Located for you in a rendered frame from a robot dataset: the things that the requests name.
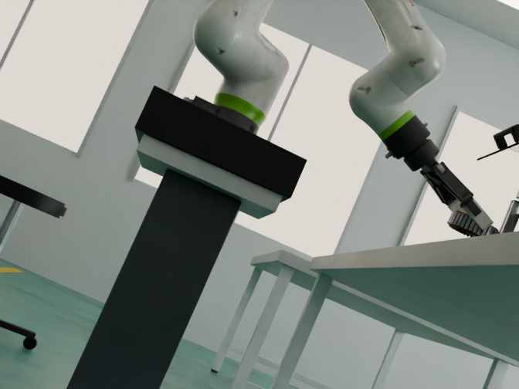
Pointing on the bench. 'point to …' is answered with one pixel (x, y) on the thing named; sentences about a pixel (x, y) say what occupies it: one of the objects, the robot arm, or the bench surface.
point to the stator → (461, 221)
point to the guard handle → (505, 135)
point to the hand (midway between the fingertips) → (474, 220)
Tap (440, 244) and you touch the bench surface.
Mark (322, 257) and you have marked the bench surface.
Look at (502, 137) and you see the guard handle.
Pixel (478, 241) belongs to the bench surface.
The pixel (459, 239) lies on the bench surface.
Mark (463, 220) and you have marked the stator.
